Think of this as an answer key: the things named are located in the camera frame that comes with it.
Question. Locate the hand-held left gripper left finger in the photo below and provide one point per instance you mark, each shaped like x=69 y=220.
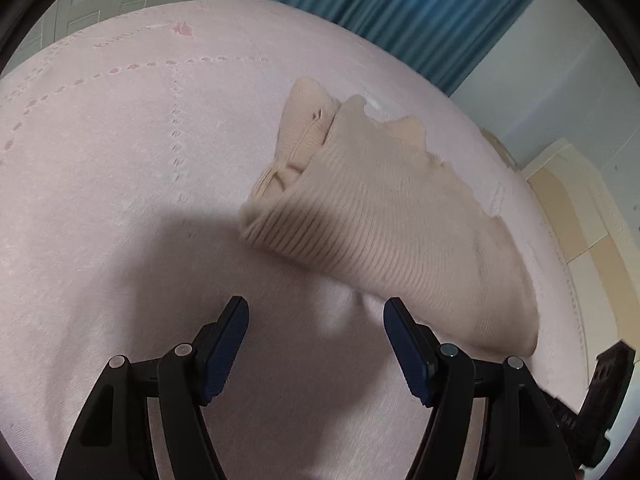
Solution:
x=225 y=345

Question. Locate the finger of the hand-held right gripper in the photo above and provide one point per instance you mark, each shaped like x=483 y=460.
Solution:
x=607 y=395

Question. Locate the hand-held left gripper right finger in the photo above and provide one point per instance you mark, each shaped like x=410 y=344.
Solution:
x=407 y=347

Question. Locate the pink knitted sweater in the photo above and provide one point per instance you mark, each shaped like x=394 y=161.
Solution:
x=380 y=210

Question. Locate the cream bed headboard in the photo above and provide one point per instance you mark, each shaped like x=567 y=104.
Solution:
x=575 y=210

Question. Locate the pink bed sheet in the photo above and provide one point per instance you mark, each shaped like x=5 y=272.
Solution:
x=125 y=185

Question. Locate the blue curtain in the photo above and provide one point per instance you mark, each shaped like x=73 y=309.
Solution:
x=425 y=10

